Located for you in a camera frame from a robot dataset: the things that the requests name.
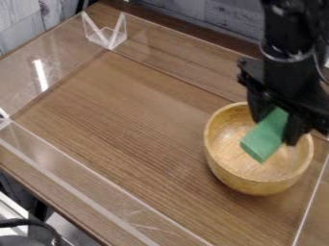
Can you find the clear acrylic tray wall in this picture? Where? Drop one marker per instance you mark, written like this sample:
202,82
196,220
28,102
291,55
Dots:
102,136

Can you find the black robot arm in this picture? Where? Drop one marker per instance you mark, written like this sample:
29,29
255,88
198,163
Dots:
295,26

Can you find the clear acrylic corner bracket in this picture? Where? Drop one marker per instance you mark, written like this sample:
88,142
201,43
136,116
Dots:
107,37

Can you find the green rectangular block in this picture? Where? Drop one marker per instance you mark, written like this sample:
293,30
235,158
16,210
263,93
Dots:
263,139

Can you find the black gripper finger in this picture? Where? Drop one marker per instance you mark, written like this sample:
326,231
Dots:
298,125
259,102

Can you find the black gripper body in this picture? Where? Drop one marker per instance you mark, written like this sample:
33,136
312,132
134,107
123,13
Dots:
290,77

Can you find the brown wooden bowl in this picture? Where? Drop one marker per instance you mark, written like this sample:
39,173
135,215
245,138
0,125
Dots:
246,154

